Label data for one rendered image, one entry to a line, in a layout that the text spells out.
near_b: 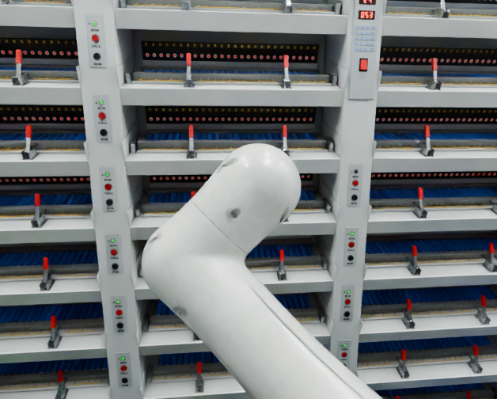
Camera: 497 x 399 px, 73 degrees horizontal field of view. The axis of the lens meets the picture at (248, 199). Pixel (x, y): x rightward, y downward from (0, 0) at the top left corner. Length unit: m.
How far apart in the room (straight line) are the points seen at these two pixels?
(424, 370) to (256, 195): 1.18
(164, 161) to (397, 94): 0.68
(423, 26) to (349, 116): 0.31
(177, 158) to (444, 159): 0.78
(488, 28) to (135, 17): 0.96
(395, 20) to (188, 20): 0.55
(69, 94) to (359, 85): 0.78
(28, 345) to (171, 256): 0.95
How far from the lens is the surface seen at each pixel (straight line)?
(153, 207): 1.06
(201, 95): 0.96
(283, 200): 0.39
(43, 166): 1.06
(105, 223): 1.03
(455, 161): 1.19
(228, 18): 0.99
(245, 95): 0.96
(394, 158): 1.08
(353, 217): 1.06
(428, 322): 1.36
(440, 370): 1.49
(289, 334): 0.38
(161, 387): 1.30
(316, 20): 1.03
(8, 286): 1.24
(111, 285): 1.09
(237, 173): 0.39
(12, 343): 1.33
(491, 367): 1.60
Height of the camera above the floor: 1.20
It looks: 12 degrees down
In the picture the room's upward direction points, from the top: straight up
